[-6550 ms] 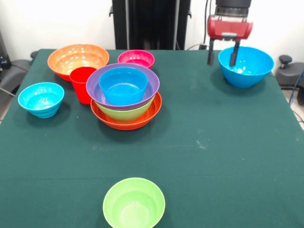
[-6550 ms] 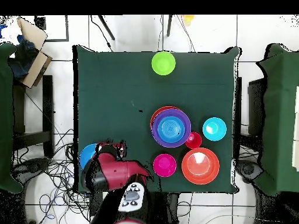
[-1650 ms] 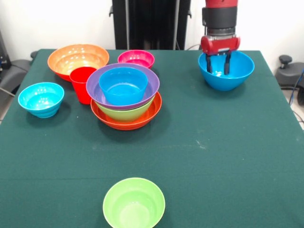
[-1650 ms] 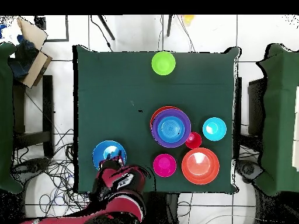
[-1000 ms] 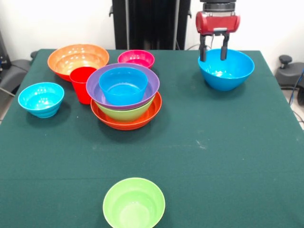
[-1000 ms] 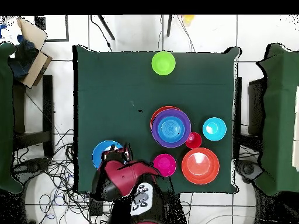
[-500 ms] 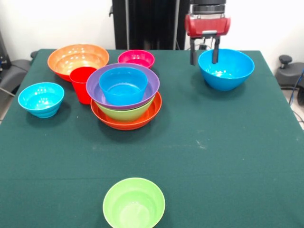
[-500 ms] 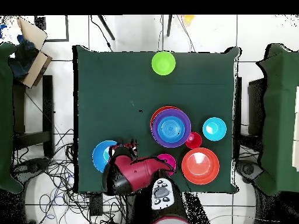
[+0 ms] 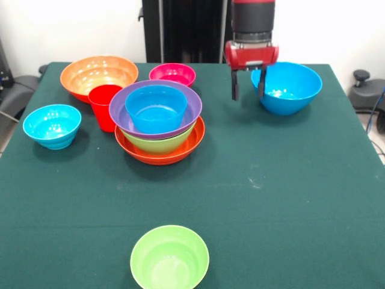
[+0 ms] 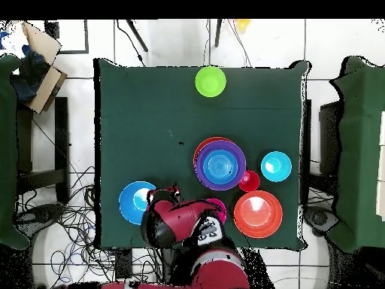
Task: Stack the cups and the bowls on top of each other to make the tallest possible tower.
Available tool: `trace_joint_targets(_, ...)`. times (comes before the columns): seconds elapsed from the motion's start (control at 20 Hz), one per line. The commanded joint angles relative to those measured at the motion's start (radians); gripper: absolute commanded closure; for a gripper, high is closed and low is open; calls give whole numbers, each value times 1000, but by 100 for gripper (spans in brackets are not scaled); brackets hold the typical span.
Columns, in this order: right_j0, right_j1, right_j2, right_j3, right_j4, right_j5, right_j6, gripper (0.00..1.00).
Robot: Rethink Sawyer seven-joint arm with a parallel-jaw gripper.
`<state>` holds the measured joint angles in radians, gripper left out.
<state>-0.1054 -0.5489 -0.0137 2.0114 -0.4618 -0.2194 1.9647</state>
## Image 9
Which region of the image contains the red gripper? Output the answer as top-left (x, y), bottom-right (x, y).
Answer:
top-left (224, 40), bottom-right (280, 102)

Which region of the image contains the large blue bowl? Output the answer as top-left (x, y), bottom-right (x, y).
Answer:
top-left (250, 61), bottom-right (324, 116)

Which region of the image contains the purple bowl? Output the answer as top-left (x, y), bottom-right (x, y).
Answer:
top-left (108, 79), bottom-right (203, 140)

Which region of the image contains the translucent blue straight-sided bowl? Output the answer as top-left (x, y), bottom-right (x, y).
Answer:
top-left (125, 84), bottom-right (188, 134)

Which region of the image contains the large green bowl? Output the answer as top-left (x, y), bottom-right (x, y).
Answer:
top-left (120, 120), bottom-right (198, 155)

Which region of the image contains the orange bowl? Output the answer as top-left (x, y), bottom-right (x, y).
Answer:
top-left (60, 55), bottom-right (140, 105)
top-left (114, 116), bottom-right (206, 166)

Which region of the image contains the small green bowl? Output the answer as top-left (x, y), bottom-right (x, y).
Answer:
top-left (129, 225), bottom-right (210, 289)

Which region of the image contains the pink bowl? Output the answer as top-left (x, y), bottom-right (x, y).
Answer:
top-left (149, 63), bottom-right (197, 87)

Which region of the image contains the red cup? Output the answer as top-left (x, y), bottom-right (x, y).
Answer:
top-left (88, 84), bottom-right (123, 132)

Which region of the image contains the dark green tablecloth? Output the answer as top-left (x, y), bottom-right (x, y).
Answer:
top-left (0, 61), bottom-right (385, 289)

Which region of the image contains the small blue ribbed bowl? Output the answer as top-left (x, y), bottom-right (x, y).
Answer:
top-left (22, 104), bottom-right (82, 151)

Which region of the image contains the black pedestal leg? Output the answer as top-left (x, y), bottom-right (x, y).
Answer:
top-left (0, 64), bottom-right (49, 121)
top-left (348, 69), bottom-right (385, 111)

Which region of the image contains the blue cable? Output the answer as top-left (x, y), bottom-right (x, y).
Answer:
top-left (365, 87), bottom-right (385, 135)

